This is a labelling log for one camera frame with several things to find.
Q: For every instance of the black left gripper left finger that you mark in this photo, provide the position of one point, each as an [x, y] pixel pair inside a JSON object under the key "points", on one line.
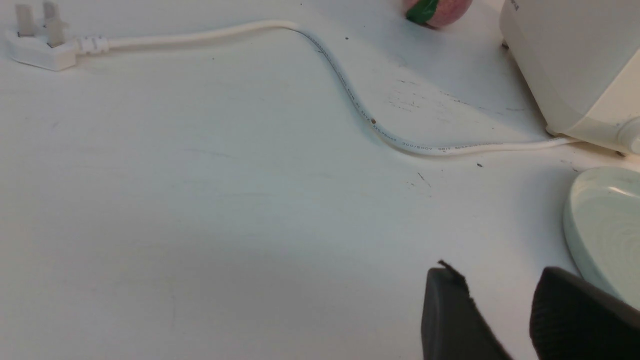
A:
{"points": [[452, 327]]}

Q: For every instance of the white toaster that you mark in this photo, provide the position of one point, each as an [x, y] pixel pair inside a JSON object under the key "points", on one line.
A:
{"points": [[581, 62]]}

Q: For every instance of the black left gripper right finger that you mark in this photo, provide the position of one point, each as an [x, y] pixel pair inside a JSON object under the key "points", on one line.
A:
{"points": [[572, 319]]}

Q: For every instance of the pink fake peach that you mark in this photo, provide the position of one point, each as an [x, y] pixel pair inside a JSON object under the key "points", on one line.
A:
{"points": [[435, 13]]}

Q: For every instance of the pale green round plate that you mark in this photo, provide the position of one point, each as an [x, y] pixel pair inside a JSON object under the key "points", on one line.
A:
{"points": [[601, 224]]}

